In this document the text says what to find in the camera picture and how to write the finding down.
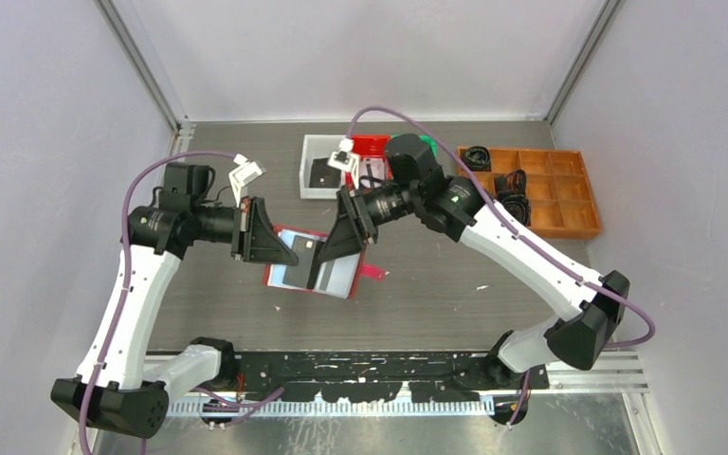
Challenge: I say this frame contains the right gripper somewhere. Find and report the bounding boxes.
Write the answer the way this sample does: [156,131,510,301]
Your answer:
[319,181,422,262]

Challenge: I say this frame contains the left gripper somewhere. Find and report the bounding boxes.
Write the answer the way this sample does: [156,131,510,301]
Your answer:
[191,195,299,264]

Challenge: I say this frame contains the red card holder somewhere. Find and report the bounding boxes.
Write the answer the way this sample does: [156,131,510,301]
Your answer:
[263,226,388,300]

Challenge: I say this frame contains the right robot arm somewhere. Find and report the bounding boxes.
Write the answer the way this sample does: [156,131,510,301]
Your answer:
[317,134,629,390]

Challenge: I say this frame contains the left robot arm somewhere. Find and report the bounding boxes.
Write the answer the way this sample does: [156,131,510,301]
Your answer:
[50,155,298,440]

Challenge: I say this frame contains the black card in white bin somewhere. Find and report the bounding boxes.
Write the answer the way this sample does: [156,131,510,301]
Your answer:
[308,157,341,189]

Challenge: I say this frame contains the white card in red bin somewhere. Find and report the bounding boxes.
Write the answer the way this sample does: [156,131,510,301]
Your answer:
[358,158,388,189]

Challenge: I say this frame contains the red plastic bin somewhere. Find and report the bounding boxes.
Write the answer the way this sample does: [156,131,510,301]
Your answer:
[344,135,391,187]

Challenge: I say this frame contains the white plastic bin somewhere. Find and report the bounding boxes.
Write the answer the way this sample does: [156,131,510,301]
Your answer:
[299,135,344,200]

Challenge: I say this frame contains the green plastic bin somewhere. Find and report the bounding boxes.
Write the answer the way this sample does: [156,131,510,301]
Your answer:
[419,135,436,149]

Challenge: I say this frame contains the rolled black belt top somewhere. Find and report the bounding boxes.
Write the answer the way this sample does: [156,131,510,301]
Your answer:
[461,145,491,172]

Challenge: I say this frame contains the rolled black belt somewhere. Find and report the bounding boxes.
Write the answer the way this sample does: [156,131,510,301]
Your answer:
[500,193,532,227]
[461,145,491,172]
[494,169,527,198]

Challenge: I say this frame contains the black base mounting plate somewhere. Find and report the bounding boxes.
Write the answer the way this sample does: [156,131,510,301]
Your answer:
[201,351,523,404]

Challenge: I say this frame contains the rolled black belt lower right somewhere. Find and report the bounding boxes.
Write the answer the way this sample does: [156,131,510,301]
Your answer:
[500,193,532,227]

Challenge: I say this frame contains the rolled black belt middle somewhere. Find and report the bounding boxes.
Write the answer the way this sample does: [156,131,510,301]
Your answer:
[494,169,527,198]

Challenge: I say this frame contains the orange compartment tray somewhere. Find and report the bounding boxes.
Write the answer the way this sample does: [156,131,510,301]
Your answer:
[457,147,601,240]

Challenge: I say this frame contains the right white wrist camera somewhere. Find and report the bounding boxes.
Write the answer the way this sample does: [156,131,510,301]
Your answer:
[328,137,361,190]

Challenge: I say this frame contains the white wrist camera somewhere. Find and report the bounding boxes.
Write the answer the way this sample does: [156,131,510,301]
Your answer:
[328,137,361,190]
[228,155,266,207]

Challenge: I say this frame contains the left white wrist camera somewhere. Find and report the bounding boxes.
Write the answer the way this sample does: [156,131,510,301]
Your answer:
[228,155,266,207]

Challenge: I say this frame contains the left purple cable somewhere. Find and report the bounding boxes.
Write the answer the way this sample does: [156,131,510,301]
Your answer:
[78,150,286,455]

